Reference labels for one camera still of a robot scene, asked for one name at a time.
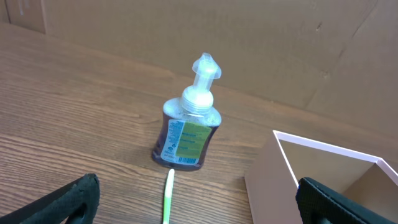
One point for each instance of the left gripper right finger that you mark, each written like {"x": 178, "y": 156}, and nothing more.
{"x": 318, "y": 204}

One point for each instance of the green white toothbrush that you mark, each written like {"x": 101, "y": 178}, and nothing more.
{"x": 169, "y": 185}

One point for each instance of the white cardboard box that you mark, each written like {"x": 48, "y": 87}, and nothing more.
{"x": 272, "y": 180}

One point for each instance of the clear soap pump bottle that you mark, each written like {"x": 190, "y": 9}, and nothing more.
{"x": 189, "y": 121}

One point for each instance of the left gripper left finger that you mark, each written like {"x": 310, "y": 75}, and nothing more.
{"x": 76, "y": 202}

